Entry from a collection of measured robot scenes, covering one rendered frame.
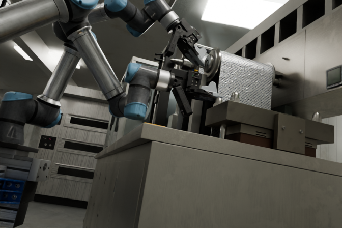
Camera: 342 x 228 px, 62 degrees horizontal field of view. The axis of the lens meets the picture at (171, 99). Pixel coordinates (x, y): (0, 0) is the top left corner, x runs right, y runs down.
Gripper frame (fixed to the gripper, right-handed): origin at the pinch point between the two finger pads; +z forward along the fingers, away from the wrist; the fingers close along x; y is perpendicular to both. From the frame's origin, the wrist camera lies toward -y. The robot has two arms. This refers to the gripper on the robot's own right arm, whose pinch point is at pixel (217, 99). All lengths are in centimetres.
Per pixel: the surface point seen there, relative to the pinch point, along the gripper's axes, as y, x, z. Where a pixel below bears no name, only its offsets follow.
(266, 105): 2.3, -0.4, 21.5
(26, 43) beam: 152, 406, -175
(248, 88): 7.5, -0.4, 12.7
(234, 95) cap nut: -3.1, -17.6, -2.3
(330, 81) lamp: 8.4, -22.6, 30.3
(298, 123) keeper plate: -8.6, -22.1, 18.6
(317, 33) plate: 29.8, -16.1, 31.0
